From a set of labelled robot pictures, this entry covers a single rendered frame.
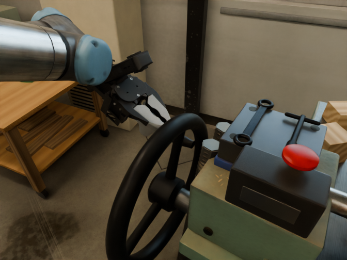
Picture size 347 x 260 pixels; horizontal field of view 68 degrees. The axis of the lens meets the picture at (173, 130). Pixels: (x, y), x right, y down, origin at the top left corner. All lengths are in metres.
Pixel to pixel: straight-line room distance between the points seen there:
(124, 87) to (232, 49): 1.16
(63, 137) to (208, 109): 0.97
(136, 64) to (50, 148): 1.21
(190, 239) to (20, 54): 0.30
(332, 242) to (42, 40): 0.42
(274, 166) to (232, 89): 1.48
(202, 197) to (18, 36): 0.28
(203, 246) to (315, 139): 0.18
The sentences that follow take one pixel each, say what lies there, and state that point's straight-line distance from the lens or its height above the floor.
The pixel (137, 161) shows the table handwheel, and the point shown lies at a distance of 0.34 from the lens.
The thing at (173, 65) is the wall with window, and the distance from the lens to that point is 1.79.
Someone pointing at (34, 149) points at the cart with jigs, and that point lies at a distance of 1.62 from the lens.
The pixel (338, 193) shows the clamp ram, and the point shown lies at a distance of 0.32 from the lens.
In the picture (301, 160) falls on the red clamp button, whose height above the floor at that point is 1.02.
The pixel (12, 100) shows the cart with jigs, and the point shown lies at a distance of 1.43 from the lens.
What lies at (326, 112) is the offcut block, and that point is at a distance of 0.54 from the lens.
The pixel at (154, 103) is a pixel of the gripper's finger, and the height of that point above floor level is 0.89.
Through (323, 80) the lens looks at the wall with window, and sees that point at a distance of 1.64.
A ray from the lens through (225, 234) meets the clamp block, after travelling 0.32.
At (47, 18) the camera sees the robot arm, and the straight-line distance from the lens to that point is 0.61.
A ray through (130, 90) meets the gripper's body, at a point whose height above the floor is 0.92.
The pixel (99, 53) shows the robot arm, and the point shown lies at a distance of 0.42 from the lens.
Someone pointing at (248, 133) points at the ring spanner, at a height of 1.00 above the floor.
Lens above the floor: 1.18
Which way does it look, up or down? 39 degrees down
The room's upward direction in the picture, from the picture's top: straight up
